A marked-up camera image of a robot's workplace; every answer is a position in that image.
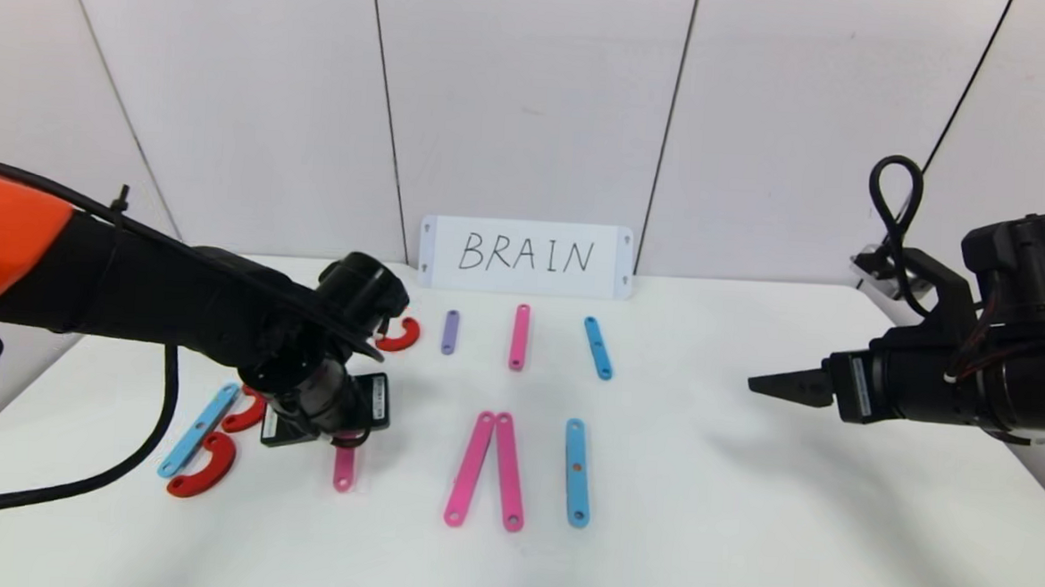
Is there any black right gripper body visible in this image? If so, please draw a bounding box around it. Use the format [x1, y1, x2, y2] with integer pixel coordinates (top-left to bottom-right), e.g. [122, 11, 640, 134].
[819, 341, 986, 432]

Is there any small red curved piece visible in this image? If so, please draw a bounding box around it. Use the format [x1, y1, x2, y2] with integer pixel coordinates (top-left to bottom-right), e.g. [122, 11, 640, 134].
[376, 315, 422, 355]

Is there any long pink bar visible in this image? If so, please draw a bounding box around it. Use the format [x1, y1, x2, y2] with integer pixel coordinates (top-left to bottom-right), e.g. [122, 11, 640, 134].
[331, 443, 359, 493]
[489, 412, 531, 533]
[443, 408, 497, 531]

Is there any white BRAIN word card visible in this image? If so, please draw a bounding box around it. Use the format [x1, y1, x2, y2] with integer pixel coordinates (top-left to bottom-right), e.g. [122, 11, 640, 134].
[417, 216, 636, 301]

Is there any short blue bar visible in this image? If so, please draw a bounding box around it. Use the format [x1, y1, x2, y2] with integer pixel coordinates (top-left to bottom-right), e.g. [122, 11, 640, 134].
[581, 316, 617, 382]

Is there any light blue bar orange hole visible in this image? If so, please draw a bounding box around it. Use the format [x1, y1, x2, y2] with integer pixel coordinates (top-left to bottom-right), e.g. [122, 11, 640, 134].
[561, 418, 596, 529]

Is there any short pink bar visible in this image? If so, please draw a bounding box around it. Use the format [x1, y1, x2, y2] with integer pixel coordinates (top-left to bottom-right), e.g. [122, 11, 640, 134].
[508, 304, 531, 373]

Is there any large red curved piece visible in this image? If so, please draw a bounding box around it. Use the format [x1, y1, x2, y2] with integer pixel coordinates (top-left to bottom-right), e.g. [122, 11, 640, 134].
[166, 429, 238, 501]
[222, 385, 268, 435]

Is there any long light blue bar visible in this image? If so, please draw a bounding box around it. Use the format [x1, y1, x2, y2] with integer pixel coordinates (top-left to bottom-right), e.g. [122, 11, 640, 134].
[158, 380, 241, 482]

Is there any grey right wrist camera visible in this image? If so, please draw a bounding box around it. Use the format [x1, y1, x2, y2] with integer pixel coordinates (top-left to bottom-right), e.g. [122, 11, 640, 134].
[851, 244, 917, 301]

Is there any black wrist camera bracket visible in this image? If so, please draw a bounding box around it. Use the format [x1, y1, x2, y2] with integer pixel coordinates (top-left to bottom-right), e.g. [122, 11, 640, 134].
[887, 247, 986, 340]

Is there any black looped camera cable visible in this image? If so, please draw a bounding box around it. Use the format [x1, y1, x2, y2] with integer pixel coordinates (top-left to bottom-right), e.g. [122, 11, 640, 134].
[863, 154, 942, 316]

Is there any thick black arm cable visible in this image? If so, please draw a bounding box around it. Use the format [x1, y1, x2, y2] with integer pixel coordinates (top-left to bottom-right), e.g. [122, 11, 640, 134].
[0, 329, 183, 531]

